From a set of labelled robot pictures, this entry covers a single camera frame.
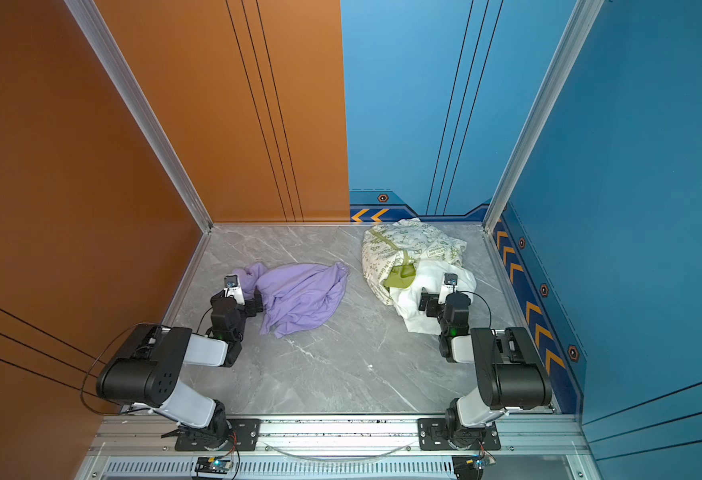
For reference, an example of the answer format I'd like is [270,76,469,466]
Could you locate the purple cloth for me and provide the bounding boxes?
[233,262,349,338]

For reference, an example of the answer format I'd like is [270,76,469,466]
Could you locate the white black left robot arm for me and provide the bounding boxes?
[96,287,264,452]

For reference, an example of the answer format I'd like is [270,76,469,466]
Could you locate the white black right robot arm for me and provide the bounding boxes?
[418,291,553,451]

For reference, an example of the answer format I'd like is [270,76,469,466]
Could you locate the white plain cloth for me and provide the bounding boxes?
[390,259,478,336]

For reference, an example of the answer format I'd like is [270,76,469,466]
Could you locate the green printed white cloth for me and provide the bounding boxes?
[361,218,467,306]

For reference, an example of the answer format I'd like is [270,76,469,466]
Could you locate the left green circuit board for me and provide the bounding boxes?
[194,456,236,479]

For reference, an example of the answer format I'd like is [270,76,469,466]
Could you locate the right small circuit board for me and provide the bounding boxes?
[466,451,497,470]

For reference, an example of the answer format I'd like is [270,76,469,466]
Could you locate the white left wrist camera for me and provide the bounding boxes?
[223,274,245,305]

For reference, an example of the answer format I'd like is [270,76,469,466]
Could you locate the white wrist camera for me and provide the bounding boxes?
[223,274,245,305]
[438,273,459,304]

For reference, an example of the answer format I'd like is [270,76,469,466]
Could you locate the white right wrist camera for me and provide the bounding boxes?
[438,273,459,304]

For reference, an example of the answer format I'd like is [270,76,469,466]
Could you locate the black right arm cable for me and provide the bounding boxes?
[455,290,494,330]

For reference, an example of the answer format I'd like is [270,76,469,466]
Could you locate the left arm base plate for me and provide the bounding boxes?
[163,418,261,453]

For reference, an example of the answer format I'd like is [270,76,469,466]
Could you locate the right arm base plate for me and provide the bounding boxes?
[417,417,502,452]

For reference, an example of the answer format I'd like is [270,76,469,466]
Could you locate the aluminium front rail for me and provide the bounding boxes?
[76,414,600,479]

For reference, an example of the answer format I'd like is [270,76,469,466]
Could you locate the aluminium right corner post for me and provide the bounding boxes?
[483,0,604,235]

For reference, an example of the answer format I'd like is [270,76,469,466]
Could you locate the aluminium corner post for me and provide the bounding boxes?
[65,0,214,234]
[483,0,604,235]

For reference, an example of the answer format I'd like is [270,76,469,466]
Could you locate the aluminium left corner post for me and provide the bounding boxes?
[65,0,214,234]

